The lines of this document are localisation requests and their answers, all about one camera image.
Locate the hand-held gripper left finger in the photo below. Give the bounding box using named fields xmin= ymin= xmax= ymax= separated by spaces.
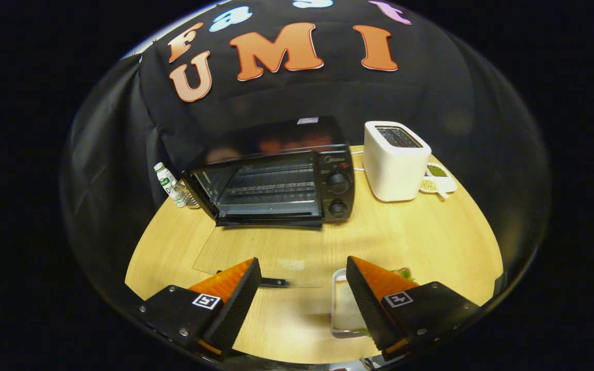
xmin=137 ymin=257 xmax=262 ymax=360

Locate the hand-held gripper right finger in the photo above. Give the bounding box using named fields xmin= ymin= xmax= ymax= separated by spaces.
xmin=346 ymin=256 xmax=482 ymax=361

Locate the lettuce sandwich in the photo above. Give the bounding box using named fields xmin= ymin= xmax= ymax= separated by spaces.
xmin=334 ymin=267 xmax=415 ymax=338

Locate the black toaster oven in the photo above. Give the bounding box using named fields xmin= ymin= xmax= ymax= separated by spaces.
xmin=181 ymin=116 xmax=356 ymax=289

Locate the white pop-up toaster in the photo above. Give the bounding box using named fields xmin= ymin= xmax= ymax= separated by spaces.
xmin=363 ymin=121 xmax=432 ymax=202

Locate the white rectangular tray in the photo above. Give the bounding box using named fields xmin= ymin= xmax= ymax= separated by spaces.
xmin=331 ymin=268 xmax=376 ymax=339

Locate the white green-label bottle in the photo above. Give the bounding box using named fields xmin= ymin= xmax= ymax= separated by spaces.
xmin=154 ymin=162 xmax=187 ymax=208

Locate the white divided bean dish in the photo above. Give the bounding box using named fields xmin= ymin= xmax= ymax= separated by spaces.
xmin=420 ymin=163 xmax=458 ymax=199

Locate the small metal wire rack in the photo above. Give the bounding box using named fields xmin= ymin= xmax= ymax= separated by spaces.
xmin=174 ymin=180 xmax=201 ymax=209

